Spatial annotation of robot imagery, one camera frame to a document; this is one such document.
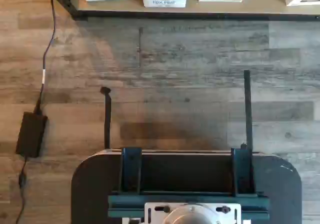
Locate black base leg bar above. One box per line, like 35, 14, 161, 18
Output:
99, 86, 113, 150
243, 70, 254, 152

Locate black power adapter brick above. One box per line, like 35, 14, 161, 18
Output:
15, 111, 49, 158

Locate black metal shelf rack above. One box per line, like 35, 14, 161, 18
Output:
42, 0, 320, 22

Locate black adapter output cable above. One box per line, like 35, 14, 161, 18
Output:
14, 155, 28, 224

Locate black rounded base plate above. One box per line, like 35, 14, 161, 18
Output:
71, 148, 303, 224

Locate black power cord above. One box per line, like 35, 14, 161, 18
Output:
36, 0, 58, 115

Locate teal metal mounting frame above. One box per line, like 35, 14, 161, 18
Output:
107, 147, 271, 224

